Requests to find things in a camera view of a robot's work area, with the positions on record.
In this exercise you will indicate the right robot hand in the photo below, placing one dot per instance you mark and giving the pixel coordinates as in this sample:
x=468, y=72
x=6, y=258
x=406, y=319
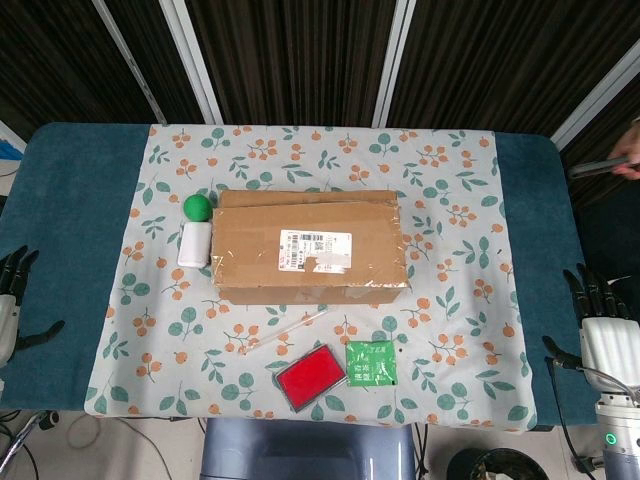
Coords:
x=610, y=350

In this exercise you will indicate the wide white partition post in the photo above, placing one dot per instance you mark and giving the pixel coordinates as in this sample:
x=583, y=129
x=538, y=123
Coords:
x=600, y=97

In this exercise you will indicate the dark smartphone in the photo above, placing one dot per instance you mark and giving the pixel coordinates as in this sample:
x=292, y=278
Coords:
x=595, y=167

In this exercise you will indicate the green ball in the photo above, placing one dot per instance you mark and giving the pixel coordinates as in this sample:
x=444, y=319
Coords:
x=196, y=207

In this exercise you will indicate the white rectangular plastic case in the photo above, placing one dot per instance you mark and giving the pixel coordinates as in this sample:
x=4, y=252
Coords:
x=194, y=245

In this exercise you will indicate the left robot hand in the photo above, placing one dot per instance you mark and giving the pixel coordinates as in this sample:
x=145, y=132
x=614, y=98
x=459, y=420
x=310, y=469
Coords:
x=9, y=320

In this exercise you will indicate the clear plastic straw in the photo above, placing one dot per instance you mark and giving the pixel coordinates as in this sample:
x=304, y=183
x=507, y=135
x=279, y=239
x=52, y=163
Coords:
x=285, y=330

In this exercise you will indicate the double white partition post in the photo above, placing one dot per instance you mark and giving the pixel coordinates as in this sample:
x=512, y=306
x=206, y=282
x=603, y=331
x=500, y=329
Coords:
x=195, y=60

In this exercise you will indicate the bystander's bare hand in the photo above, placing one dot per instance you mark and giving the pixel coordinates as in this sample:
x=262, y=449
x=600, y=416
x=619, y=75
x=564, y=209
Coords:
x=627, y=150

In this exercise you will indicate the black waste bin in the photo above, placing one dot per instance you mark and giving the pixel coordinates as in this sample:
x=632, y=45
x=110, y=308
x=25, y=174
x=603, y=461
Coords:
x=495, y=465

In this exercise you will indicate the white board with blue print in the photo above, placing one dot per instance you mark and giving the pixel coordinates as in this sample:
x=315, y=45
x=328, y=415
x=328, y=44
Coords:
x=10, y=142

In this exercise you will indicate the thin white partition post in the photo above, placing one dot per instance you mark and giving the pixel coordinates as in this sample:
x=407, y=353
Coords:
x=127, y=55

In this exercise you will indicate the brown cardboard box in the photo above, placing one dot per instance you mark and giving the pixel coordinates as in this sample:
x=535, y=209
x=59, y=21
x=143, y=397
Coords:
x=260, y=250

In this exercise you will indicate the red ink pad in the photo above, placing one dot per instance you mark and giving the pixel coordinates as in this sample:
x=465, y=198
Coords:
x=310, y=379

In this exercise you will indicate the chrome metal stand leg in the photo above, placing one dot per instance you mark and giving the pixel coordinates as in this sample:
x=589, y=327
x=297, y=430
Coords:
x=22, y=440

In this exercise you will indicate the green tea sachet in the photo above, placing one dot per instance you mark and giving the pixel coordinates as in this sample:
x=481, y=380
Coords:
x=371, y=364

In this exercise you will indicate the floral printed tablecloth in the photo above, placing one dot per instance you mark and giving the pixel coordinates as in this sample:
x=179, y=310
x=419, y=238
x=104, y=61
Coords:
x=450, y=300

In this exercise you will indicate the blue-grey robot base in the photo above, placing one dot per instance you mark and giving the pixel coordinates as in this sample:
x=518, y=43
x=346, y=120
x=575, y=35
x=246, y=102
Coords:
x=300, y=450

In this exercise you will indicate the teal table cover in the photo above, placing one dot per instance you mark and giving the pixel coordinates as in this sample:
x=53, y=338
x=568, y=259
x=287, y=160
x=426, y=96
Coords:
x=70, y=225

